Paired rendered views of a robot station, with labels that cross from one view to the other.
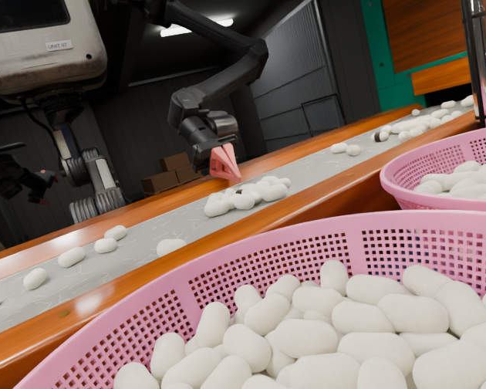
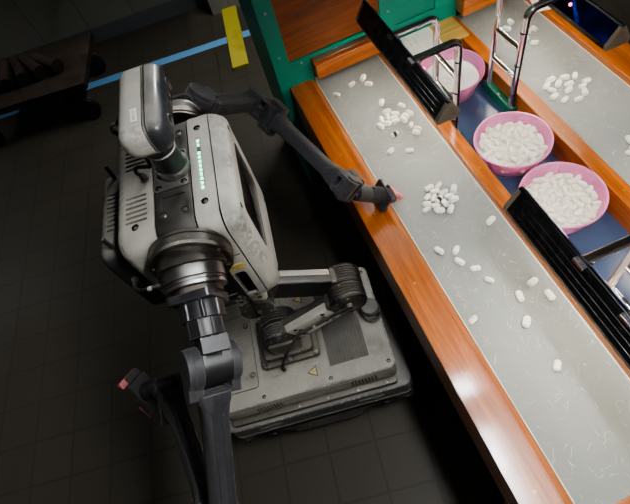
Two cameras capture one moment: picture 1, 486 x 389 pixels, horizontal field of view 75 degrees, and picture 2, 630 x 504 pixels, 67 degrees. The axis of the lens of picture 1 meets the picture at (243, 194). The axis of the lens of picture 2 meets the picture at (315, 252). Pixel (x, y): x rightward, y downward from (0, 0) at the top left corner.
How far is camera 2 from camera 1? 1.70 m
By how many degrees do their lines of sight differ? 65
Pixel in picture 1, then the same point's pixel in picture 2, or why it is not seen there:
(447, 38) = (323, 35)
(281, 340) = (544, 201)
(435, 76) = (331, 64)
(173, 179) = not seen: outside the picture
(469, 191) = (506, 157)
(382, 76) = (280, 66)
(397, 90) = (293, 74)
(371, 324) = (545, 190)
